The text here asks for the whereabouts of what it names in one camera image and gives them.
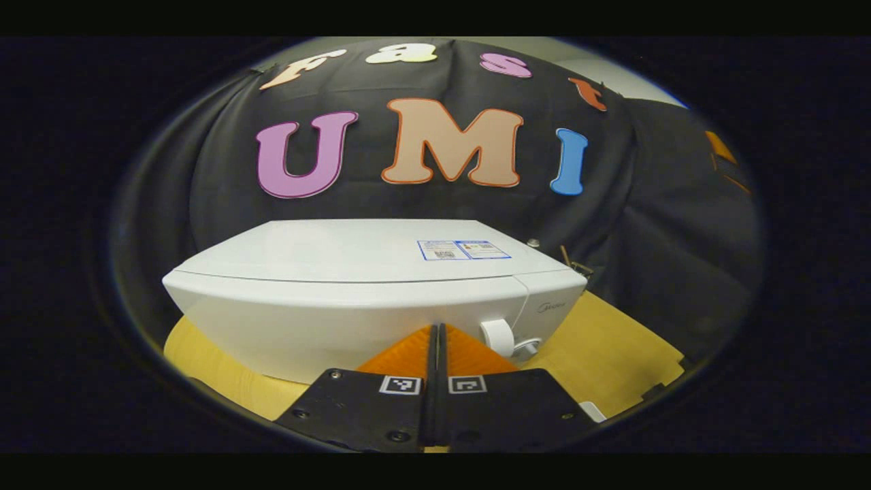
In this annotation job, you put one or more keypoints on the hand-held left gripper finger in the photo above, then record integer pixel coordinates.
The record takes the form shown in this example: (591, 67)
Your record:
(442, 408)
(431, 408)

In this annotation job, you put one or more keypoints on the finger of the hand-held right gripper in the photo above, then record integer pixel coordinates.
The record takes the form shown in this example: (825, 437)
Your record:
(720, 146)

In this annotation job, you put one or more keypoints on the black backdrop cloth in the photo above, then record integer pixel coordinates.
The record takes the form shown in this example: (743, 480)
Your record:
(646, 272)

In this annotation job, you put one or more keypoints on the white microwave oven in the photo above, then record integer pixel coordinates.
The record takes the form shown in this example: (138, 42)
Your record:
(340, 313)

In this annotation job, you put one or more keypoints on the white rectangular dish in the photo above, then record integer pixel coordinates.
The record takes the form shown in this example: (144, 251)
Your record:
(593, 412)

